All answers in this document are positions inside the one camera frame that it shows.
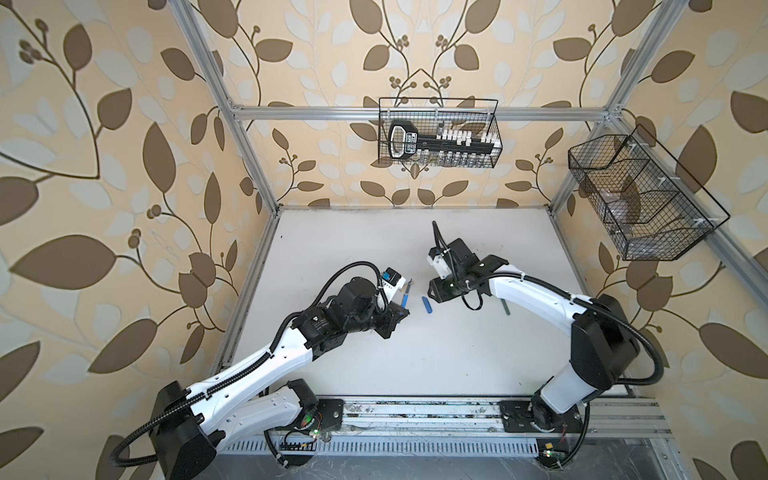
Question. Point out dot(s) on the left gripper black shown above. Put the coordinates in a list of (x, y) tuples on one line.
[(391, 318)]

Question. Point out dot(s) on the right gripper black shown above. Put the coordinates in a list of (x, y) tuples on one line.
[(436, 291)]

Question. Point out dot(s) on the blue pen cap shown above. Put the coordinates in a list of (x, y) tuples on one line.
[(427, 305)]

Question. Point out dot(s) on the blue pen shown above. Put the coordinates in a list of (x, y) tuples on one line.
[(405, 296)]

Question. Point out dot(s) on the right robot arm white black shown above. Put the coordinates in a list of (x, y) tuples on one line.
[(601, 347)]

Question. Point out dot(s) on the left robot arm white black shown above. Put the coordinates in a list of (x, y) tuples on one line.
[(199, 421)]

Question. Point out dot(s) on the black white tool in basket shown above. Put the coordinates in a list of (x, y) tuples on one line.
[(404, 140)]

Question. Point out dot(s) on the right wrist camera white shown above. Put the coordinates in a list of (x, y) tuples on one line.
[(438, 263)]

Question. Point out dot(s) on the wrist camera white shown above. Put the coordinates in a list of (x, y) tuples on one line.
[(438, 263), (392, 282)]

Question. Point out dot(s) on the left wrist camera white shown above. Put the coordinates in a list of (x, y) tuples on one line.
[(392, 282)]

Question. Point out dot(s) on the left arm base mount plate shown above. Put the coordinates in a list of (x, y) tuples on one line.
[(325, 415)]

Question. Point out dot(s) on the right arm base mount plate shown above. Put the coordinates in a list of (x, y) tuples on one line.
[(523, 416)]

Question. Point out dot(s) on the black wire basket back wall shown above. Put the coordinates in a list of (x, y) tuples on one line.
[(429, 114)]

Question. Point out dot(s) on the black wire basket wall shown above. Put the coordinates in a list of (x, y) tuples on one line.
[(652, 206), (429, 114)]

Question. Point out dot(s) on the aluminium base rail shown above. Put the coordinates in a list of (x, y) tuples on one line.
[(450, 426)]

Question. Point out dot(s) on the black wire basket right wall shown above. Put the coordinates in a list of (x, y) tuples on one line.
[(652, 206)]

